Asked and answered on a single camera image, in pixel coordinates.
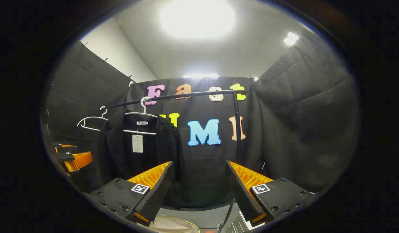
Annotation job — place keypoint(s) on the white mesh laundry hamper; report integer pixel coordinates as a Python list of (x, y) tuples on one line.
[(173, 225)]

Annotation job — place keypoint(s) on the small ceiling light panel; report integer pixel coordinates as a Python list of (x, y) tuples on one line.
[(290, 38)]

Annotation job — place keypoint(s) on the large ceiling light panel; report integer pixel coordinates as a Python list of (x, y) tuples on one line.
[(198, 17)]

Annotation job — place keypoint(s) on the white plastic clothes hanger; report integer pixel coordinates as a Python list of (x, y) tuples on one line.
[(103, 115), (143, 108)]

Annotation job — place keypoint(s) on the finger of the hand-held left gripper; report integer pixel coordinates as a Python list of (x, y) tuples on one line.
[(78, 160), (65, 149)]

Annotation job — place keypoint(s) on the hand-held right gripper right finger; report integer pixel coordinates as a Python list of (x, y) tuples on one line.
[(243, 197)]

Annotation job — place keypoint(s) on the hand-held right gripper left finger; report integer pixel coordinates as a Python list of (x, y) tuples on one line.
[(155, 197)]

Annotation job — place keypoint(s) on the long ceiling strip light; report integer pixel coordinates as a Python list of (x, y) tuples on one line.
[(201, 75)]

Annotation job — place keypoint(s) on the black knit cardigan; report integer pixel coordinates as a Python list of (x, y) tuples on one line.
[(164, 145)]

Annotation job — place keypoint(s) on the black backdrop cloth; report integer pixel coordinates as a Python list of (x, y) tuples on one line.
[(300, 129)]

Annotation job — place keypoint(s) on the black metal clothes rack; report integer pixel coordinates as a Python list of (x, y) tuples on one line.
[(202, 94)]

